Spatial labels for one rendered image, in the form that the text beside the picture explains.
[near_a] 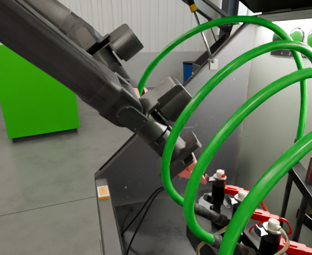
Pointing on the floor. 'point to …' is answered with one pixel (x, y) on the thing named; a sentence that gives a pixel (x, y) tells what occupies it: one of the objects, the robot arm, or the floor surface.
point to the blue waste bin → (187, 70)
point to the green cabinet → (31, 98)
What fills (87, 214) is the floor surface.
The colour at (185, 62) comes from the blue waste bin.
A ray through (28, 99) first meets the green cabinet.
